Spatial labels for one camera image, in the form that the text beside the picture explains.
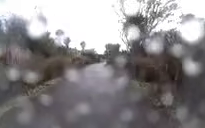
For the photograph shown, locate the bushes beside path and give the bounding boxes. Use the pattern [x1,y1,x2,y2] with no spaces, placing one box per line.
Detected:
[103,13,205,114]
[0,13,104,98]

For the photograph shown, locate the bare tree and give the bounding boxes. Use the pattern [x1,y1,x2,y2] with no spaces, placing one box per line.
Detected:
[114,0,179,51]

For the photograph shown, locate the grass verge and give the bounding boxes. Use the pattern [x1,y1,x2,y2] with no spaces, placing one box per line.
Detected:
[0,78,63,128]

